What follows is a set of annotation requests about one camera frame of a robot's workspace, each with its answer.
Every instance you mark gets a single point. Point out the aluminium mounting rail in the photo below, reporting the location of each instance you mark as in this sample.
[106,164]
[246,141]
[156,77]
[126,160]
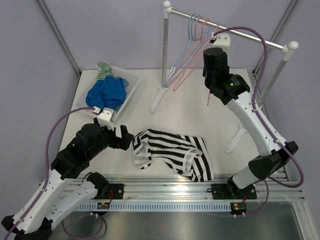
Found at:
[170,188]

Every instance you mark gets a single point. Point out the metal corner frame post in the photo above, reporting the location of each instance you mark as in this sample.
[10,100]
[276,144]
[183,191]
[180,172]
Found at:
[58,35]

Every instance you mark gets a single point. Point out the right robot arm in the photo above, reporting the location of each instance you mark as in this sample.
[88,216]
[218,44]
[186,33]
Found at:
[234,92]

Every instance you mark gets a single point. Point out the black white striped tank top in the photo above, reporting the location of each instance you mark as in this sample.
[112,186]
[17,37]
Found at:
[185,155]

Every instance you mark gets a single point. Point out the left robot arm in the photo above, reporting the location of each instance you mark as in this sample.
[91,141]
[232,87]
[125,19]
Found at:
[41,215]

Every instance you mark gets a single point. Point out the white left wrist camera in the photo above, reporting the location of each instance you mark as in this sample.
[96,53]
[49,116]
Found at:
[104,117]

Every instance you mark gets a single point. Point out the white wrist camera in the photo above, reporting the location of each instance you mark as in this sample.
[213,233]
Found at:
[221,40]
[104,117]

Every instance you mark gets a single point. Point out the pink hanger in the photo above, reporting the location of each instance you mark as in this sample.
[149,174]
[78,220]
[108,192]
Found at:
[208,97]
[191,52]
[195,57]

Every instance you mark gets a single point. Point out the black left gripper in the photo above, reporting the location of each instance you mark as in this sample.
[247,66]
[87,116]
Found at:
[123,142]

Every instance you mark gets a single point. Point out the white plastic perforated basket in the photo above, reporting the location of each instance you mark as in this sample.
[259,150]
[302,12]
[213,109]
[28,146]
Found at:
[88,79]

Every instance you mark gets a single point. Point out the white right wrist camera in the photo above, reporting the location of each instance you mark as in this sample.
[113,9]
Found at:
[221,40]

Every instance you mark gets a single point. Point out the green white striped tank top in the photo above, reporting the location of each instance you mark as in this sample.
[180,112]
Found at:
[104,70]

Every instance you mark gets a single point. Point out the right rear frame post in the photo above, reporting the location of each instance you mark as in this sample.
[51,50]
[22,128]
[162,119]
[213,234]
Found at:
[277,32]

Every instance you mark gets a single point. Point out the bright blue tank top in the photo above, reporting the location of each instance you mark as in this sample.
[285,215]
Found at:
[95,95]

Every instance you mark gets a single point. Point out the white slotted cable duct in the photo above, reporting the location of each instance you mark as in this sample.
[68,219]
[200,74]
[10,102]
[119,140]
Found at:
[119,206]

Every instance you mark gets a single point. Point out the grey blue tank top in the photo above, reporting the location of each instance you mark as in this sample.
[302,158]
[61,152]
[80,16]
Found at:
[115,92]

